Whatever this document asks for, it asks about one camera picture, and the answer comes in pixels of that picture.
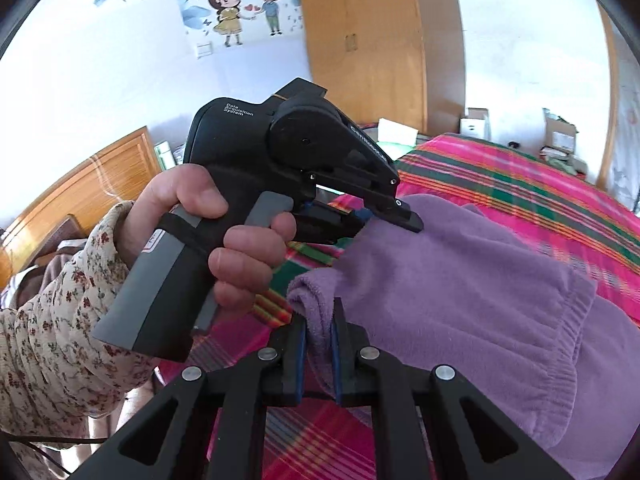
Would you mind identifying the floral sleeve left forearm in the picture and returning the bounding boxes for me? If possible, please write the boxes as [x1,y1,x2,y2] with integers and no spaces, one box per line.
[1,202,156,438]

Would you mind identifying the pink plaid bed sheet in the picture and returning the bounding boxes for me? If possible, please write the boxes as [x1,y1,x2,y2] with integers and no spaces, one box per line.
[188,134,639,479]

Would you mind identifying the white box by wall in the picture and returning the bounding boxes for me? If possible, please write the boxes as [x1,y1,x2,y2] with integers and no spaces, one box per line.
[459,107,491,141]

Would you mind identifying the cartoon couple wall sticker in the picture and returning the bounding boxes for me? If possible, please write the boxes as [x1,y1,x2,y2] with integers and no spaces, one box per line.
[208,0,283,48]

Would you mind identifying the purple fleece garment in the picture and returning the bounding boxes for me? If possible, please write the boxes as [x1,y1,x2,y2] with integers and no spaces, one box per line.
[286,194,639,479]

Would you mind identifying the open cardboard box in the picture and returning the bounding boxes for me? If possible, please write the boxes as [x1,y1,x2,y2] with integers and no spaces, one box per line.
[539,108,588,181]

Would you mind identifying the wooden wardrobe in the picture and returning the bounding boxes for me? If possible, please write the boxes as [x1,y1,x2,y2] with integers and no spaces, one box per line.
[302,0,465,136]

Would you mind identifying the wooden headboard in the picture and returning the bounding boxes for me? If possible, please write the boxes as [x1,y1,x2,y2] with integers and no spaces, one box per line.
[1,127,160,285]

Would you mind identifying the left hand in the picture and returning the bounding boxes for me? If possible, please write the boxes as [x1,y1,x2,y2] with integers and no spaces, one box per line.
[115,162,298,321]

